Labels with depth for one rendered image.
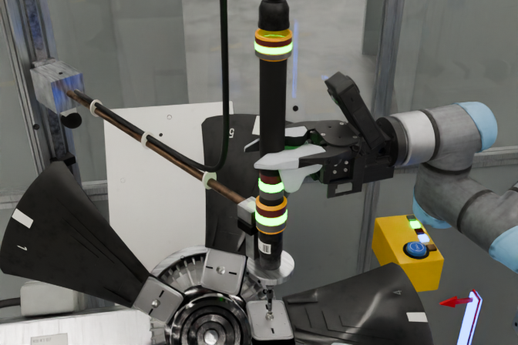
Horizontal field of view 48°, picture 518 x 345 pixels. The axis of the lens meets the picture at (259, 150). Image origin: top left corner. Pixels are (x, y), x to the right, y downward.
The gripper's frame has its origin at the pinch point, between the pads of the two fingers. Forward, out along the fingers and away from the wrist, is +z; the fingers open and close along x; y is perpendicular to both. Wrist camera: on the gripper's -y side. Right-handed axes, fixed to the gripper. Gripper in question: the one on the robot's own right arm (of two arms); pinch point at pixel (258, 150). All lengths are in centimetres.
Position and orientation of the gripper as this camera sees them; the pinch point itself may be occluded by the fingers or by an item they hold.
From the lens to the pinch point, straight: 75.7
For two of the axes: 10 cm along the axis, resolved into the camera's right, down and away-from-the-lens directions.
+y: -0.1, 8.6, 5.1
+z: -9.5, 1.6, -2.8
